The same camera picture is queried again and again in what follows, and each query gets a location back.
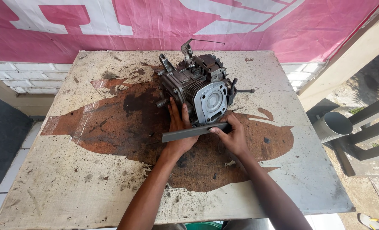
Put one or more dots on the person's left hand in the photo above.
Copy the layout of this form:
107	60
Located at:
179	140

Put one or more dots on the person's right hand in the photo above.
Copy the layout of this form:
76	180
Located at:
232	137

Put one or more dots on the grey metal file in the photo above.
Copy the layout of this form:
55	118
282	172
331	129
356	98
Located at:
192	132

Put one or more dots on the grey small engine block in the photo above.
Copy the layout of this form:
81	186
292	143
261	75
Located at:
197	89

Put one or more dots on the small dark metal piece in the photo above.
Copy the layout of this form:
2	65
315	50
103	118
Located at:
266	140

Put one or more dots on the worn wooden table board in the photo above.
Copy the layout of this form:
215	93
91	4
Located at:
112	143

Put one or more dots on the green plastic bucket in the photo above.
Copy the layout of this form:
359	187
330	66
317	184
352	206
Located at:
204	226

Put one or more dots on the grey plastic pipe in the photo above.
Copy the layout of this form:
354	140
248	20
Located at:
333	126

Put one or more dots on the pink and white banner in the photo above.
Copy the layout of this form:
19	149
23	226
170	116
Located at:
176	25

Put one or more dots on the grey metal railing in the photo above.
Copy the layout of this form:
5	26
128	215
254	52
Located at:
365	134

